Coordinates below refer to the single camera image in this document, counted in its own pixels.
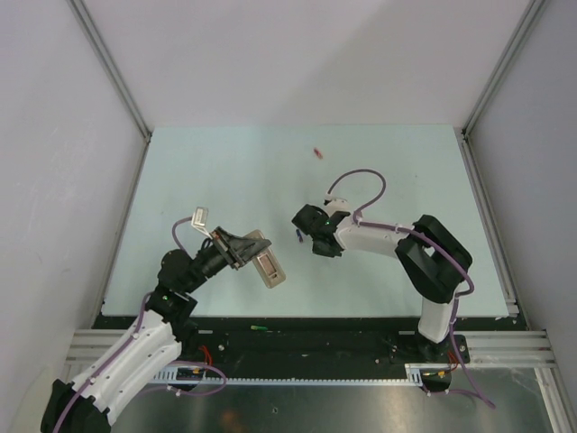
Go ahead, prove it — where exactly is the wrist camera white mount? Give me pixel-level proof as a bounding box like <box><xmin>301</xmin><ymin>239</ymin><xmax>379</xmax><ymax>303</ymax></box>
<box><xmin>323</xmin><ymin>195</ymin><xmax>351</xmax><ymax>217</ymax></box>
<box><xmin>190</xmin><ymin>207</ymin><xmax>211</xmax><ymax>238</ymax></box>

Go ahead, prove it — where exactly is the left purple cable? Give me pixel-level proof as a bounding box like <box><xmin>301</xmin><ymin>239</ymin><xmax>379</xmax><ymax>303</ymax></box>
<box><xmin>52</xmin><ymin>216</ymin><xmax>229</xmax><ymax>433</ymax></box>

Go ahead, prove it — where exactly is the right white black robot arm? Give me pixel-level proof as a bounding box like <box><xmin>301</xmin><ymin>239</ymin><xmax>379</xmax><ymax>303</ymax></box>
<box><xmin>292</xmin><ymin>200</ymin><xmax>475</xmax><ymax>362</ymax></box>

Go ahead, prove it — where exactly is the white remote control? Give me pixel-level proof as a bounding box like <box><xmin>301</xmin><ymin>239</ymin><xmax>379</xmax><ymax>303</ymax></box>
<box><xmin>246</xmin><ymin>229</ymin><xmax>286</xmax><ymax>289</ymax></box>

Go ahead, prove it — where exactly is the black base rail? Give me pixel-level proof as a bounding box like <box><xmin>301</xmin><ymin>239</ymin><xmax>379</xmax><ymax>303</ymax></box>
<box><xmin>180</xmin><ymin>317</ymin><xmax>526</xmax><ymax>382</ymax></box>

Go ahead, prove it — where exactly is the grey slotted cable duct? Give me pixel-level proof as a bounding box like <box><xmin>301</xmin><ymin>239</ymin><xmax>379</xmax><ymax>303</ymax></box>
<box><xmin>152</xmin><ymin>364</ymin><xmax>427</xmax><ymax>385</ymax></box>

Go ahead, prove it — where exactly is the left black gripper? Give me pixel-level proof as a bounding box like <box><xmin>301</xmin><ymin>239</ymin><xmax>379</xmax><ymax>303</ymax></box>
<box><xmin>182</xmin><ymin>226</ymin><xmax>270</xmax><ymax>294</ymax></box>

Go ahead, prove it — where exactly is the left aluminium frame post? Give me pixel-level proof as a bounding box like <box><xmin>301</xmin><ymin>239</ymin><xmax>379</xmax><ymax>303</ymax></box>
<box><xmin>67</xmin><ymin>0</ymin><xmax>152</xmax><ymax>143</ymax></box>

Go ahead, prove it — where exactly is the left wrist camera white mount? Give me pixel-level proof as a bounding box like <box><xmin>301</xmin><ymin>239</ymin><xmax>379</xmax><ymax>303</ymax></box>
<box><xmin>190</xmin><ymin>207</ymin><xmax>211</xmax><ymax>238</ymax></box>

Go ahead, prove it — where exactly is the right aluminium frame post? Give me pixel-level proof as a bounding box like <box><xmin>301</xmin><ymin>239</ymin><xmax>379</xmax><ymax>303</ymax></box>
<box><xmin>461</xmin><ymin>0</ymin><xmax>550</xmax><ymax>140</ymax></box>

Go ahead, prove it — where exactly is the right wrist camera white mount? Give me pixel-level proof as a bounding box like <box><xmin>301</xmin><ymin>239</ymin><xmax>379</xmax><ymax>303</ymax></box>
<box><xmin>323</xmin><ymin>195</ymin><xmax>351</xmax><ymax>217</ymax></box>

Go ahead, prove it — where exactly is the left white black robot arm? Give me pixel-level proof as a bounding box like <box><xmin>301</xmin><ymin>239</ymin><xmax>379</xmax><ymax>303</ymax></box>
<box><xmin>40</xmin><ymin>227</ymin><xmax>271</xmax><ymax>432</ymax></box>

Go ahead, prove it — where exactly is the aluminium frame post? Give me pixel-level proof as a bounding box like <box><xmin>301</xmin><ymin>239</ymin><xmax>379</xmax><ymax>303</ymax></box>
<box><xmin>67</xmin><ymin>0</ymin><xmax>152</xmax><ymax>143</ymax></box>
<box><xmin>461</xmin><ymin>0</ymin><xmax>550</xmax><ymax>140</ymax></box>

